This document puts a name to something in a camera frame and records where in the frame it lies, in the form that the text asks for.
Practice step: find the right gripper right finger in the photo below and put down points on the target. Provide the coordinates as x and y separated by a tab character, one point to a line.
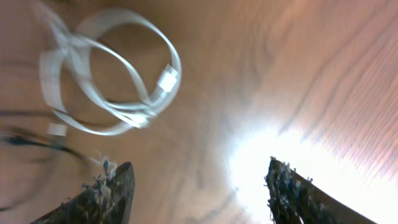
295	200

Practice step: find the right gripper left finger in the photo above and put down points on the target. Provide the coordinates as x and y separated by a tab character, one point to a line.
109	201

